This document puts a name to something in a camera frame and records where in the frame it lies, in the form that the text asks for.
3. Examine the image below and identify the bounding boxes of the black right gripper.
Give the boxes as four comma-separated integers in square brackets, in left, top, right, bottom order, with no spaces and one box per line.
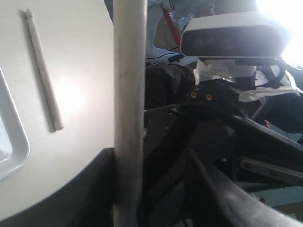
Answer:
[143,81,303,189]

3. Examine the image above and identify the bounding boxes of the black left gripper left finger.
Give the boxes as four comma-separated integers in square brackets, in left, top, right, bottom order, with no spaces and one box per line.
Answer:
[0,148,115,227]

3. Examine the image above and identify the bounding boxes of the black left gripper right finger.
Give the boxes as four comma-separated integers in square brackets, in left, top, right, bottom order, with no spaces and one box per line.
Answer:
[138,150,303,227]

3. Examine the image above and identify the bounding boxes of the pale wooden drumstick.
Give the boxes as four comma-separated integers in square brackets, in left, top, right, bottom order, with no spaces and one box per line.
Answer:
[113,0,147,227]
[25,9,64,131]

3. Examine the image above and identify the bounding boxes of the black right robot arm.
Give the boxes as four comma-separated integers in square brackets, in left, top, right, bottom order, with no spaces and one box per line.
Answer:
[143,65,303,191]

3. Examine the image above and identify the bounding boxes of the white rectangular plastic tray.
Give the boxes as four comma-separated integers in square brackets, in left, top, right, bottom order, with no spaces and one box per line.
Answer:
[0,72,30,180]

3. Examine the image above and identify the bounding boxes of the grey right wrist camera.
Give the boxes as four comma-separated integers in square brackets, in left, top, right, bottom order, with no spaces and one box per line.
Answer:
[180,11,291,60]

